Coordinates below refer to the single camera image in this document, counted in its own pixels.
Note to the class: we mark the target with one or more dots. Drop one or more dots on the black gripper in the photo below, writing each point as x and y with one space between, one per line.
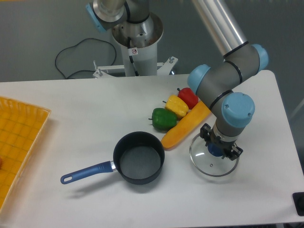
219 143

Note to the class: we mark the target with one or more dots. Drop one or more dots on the glass lid blue knob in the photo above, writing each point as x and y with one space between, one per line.
209 160

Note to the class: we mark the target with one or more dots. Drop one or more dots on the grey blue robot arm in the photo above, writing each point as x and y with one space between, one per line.
213 86

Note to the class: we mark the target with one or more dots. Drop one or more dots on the red toy bell pepper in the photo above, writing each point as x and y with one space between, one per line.
187 95

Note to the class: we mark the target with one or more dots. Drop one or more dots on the yellow toy bell pepper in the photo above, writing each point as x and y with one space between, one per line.
177 106

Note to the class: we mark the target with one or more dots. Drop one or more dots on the green toy bell pepper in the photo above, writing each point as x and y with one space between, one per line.
163 119

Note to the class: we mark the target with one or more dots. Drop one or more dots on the black corner device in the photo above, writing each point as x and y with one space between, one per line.
298 198

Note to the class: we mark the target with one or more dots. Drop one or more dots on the yellow plastic basket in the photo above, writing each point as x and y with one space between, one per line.
21 124

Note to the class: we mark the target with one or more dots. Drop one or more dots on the black saucepan blue handle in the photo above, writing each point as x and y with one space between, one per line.
138 157

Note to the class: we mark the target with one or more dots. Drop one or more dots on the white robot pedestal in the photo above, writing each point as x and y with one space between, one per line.
139 47

